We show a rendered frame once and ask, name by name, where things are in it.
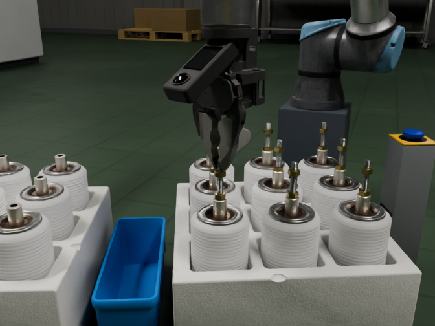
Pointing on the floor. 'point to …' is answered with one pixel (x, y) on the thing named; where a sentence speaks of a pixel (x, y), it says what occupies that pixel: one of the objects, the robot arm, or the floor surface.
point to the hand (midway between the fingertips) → (217, 163)
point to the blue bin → (132, 274)
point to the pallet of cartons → (165, 24)
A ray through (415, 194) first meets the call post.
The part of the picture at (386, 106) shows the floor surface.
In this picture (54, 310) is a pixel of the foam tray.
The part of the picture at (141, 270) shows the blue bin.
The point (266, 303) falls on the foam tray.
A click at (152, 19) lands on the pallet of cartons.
